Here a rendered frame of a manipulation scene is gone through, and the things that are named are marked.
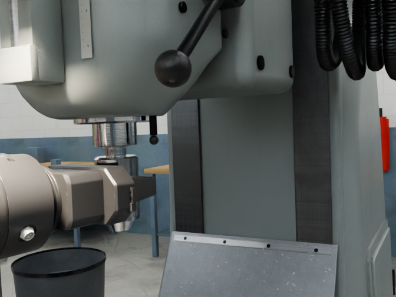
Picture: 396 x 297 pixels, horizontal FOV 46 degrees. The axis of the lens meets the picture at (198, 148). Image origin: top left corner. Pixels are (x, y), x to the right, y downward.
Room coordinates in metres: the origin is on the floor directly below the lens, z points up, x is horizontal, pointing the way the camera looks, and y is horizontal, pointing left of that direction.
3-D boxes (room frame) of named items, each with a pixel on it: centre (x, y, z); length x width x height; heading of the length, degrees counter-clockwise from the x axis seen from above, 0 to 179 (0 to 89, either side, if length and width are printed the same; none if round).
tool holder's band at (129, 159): (0.51, 0.09, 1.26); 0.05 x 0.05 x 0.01
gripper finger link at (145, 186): (0.48, 0.07, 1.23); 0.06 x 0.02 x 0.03; 142
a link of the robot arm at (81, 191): (0.43, 0.15, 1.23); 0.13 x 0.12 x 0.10; 52
